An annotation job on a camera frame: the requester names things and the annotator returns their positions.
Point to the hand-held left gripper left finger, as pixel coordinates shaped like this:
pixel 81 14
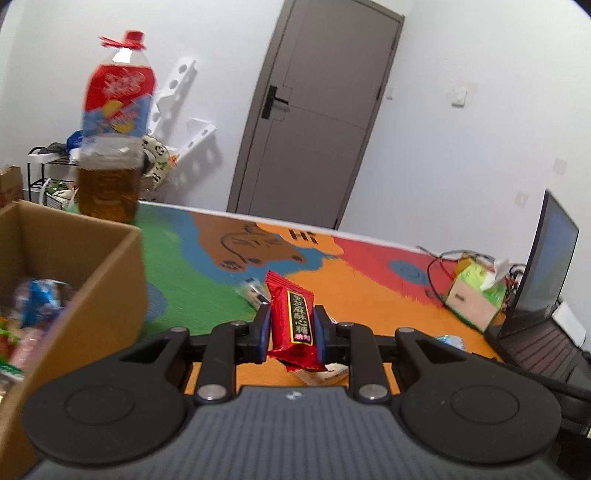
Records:
pixel 263 332

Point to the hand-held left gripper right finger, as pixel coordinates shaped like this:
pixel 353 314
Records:
pixel 322 334

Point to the red candy packet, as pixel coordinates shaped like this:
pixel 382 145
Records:
pixel 293 323

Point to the brown cardboard box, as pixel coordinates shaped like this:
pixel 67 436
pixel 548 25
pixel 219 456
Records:
pixel 101 267

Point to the clear packet with black bar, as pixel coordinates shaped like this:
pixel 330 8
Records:
pixel 254 293

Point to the pale beige snack packet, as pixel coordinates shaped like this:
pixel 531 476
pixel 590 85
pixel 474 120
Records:
pixel 328 374

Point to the colourful printed table mat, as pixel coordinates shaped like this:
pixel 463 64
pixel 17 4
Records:
pixel 369 286

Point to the green tissue box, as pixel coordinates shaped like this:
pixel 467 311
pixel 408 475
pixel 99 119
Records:
pixel 475 295

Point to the black laptop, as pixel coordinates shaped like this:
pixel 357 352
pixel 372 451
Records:
pixel 554 258

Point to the panda print bag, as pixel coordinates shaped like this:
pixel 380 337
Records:
pixel 159 159

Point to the grey door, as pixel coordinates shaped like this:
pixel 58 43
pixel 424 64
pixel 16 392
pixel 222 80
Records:
pixel 318 115

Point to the blue snack packet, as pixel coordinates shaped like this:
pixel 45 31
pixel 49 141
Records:
pixel 41 300

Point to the large bottle with red label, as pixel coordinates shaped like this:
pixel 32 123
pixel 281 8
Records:
pixel 113 152

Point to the blue plastic bag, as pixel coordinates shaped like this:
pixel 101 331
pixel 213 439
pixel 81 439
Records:
pixel 75 140

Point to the black metal rack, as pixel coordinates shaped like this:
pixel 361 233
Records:
pixel 37 170

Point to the small cardboard carton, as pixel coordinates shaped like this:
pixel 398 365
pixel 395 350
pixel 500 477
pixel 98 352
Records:
pixel 9 184

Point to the white perforated bracket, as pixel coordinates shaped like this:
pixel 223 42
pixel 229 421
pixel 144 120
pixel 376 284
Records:
pixel 173 87
pixel 198 138

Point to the white light switch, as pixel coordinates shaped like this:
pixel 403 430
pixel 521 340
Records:
pixel 459 96

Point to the white wall socket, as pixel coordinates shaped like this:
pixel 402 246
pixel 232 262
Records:
pixel 560 166

